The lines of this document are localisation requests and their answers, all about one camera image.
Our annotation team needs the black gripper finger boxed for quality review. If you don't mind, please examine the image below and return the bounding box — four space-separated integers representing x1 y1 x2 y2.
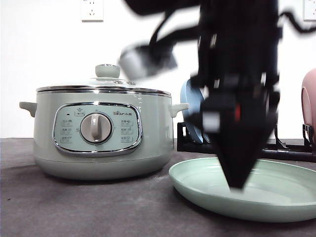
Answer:
207 93 280 190

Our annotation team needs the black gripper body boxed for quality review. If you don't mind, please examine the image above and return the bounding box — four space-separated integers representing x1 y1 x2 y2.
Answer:
190 0 282 134

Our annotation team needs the green plate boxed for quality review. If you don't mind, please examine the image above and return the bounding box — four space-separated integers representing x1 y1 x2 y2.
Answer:
168 158 316 223

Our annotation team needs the glass steamer lid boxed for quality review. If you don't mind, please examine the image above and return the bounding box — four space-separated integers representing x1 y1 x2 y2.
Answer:
37 64 171 96

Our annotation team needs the blue plate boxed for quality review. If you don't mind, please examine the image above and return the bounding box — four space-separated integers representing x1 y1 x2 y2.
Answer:
180 79 204 144

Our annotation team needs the pink plate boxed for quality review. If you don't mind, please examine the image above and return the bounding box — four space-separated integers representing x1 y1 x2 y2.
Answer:
301 68 316 145

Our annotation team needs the green electric steamer pot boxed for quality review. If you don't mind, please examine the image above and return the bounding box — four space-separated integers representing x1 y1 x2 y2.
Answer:
20 85 189 180

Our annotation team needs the black dish rack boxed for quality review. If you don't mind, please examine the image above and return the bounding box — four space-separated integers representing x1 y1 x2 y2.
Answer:
177 122 316 160

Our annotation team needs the grey table cloth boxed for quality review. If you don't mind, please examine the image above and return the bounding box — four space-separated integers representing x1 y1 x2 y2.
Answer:
0 138 316 237

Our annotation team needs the black cable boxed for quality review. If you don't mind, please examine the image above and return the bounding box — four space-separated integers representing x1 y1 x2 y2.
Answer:
280 12 316 33

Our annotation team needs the white wall socket right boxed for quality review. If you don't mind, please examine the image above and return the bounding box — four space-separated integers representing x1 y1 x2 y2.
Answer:
304 0 316 20

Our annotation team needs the white wall socket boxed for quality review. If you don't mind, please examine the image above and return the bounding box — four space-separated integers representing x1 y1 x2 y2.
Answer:
79 0 103 23
304 0 316 20

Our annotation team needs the white wall socket left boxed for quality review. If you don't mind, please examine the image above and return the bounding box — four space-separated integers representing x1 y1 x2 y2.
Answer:
79 0 103 23

